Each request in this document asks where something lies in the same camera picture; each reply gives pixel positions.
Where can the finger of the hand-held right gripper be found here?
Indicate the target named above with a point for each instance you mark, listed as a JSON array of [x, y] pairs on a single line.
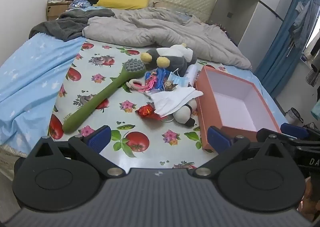
[[293, 130]]

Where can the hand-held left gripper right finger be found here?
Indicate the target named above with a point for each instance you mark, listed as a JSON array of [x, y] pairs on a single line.
[[217, 138]]

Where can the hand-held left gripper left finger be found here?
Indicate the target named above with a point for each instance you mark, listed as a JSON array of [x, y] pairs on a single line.
[[101, 137]]

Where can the orange cardboard box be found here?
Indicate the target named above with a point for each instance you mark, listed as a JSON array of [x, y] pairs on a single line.
[[205, 122]]

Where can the blue plastic bag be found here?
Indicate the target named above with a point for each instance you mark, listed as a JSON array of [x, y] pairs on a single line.
[[160, 74]]

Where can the person's right hand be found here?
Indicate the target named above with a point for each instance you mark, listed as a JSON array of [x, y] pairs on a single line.
[[315, 192]]

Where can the white waste bin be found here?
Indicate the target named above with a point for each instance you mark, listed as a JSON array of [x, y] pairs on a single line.
[[293, 115]]

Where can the fruit printed mat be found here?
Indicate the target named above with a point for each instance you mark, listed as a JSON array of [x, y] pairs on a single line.
[[112, 117]]

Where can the teal cloth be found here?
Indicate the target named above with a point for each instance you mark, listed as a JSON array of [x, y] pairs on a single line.
[[316, 110]]

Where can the green massage brush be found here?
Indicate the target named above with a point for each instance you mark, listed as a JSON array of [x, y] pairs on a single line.
[[100, 97]]

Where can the black white plush toy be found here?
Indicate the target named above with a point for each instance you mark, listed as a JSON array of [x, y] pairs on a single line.
[[182, 115]]

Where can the red foil packet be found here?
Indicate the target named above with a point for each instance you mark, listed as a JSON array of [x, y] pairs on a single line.
[[146, 112]]

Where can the white cloth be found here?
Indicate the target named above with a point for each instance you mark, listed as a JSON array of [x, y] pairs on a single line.
[[170, 102]]

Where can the pink ribbon hair band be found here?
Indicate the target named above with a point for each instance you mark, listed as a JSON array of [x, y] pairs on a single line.
[[135, 84]]

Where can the blue face mask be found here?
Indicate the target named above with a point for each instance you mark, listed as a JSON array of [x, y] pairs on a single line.
[[180, 81]]

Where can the white spray can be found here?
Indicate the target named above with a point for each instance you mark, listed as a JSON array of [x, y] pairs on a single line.
[[192, 74]]

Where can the blue curtain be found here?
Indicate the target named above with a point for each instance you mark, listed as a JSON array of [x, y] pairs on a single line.
[[275, 54]]

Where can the grey penguin plush toy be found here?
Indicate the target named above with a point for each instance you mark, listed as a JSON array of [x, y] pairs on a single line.
[[175, 61]]

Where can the light blue bed sheet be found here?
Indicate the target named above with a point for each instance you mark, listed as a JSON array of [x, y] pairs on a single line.
[[30, 79]]

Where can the hanging blue clothes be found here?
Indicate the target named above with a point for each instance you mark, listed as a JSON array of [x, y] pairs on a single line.
[[302, 24]]

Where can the dark grey blanket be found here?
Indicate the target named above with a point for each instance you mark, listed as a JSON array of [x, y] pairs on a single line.
[[62, 26]]

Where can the grey duvet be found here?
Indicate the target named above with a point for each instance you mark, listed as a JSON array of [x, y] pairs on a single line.
[[150, 29]]

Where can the brown cardboard box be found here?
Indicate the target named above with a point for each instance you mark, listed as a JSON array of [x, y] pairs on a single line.
[[57, 11]]

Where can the blue printed cloth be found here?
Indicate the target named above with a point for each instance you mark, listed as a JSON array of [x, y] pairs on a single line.
[[78, 4]]

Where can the grey wardrobe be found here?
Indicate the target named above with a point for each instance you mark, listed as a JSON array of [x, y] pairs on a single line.
[[232, 4]]

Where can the beige pillow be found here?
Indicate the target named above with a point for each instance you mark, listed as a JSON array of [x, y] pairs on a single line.
[[160, 4]]

